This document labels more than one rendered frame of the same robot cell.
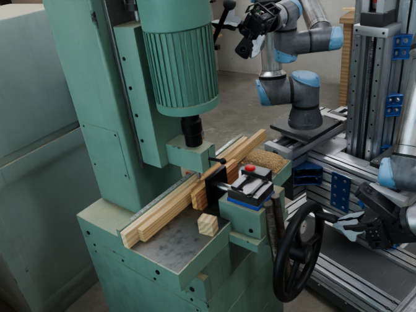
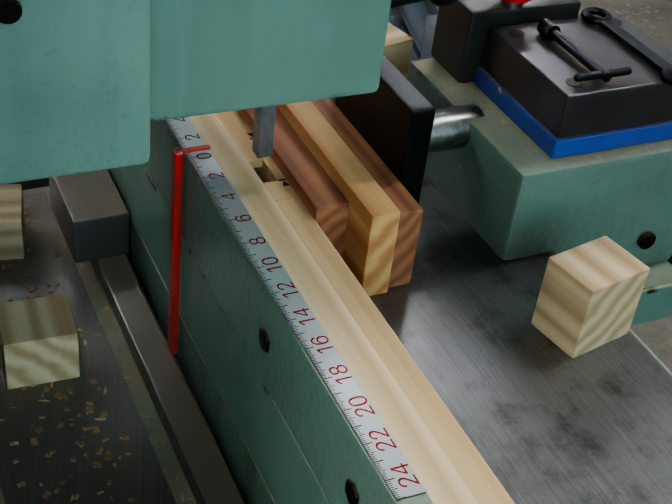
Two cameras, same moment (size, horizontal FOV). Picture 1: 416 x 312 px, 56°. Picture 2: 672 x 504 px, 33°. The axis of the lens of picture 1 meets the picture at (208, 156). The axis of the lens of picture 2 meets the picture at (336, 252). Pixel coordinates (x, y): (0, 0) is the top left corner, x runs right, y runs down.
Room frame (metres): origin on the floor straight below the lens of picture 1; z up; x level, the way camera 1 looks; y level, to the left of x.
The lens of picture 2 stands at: (0.79, 0.52, 1.29)
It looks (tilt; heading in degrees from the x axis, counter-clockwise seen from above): 37 degrees down; 290
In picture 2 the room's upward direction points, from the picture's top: 7 degrees clockwise
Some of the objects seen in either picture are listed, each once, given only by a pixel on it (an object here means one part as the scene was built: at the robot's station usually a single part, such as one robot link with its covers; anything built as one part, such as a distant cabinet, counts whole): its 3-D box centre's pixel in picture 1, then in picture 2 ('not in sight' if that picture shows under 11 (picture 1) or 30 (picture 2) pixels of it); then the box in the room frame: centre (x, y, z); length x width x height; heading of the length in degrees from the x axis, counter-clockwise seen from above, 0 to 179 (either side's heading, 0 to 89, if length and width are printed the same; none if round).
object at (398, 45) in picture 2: not in sight; (370, 62); (1.03, -0.15, 0.92); 0.04 x 0.04 x 0.04; 62
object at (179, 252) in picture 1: (229, 210); (413, 239); (0.95, -0.04, 0.87); 0.61 x 0.30 x 0.06; 139
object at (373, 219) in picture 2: (215, 182); (301, 149); (1.02, -0.01, 0.93); 0.22 x 0.02 x 0.06; 139
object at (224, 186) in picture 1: (225, 187); (422, 132); (0.95, -0.04, 0.95); 0.09 x 0.07 x 0.09; 139
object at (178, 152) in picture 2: not in sight; (188, 254); (1.05, 0.07, 0.89); 0.02 x 0.01 x 0.14; 49
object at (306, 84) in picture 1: (303, 87); not in sight; (1.57, -0.44, 0.98); 0.13 x 0.12 x 0.14; 86
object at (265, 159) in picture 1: (264, 157); not in sight; (1.15, -0.19, 0.92); 0.14 x 0.09 x 0.04; 49
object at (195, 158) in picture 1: (191, 155); (234, 28); (1.03, 0.05, 1.03); 0.14 x 0.07 x 0.09; 49
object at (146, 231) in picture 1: (212, 176); (220, 139); (1.07, -0.01, 0.92); 0.65 x 0.02 x 0.04; 139
